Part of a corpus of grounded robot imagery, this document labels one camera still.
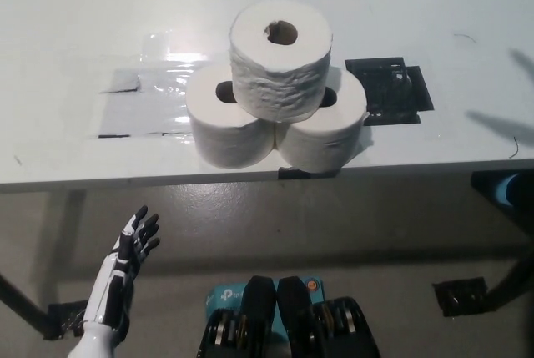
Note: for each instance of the smooth white toilet paper roll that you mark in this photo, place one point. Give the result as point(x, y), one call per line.
point(321, 145)
point(225, 141)

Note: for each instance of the black square tape patch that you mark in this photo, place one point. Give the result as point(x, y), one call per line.
point(396, 91)

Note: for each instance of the clear glossy tape patch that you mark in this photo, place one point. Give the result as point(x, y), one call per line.
point(142, 112)

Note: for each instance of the black and blue object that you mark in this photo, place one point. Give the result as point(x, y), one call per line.
point(484, 187)

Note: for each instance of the teal tp-link box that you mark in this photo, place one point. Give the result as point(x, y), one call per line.
point(225, 296)

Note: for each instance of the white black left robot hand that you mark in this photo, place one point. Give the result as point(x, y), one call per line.
point(117, 274)

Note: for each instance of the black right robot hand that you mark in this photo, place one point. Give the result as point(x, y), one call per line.
point(492, 121)

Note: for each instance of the thin black curved thread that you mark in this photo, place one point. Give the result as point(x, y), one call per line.
point(517, 147)
point(465, 35)

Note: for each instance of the small black tape strip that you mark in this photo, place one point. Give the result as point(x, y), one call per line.
point(294, 173)

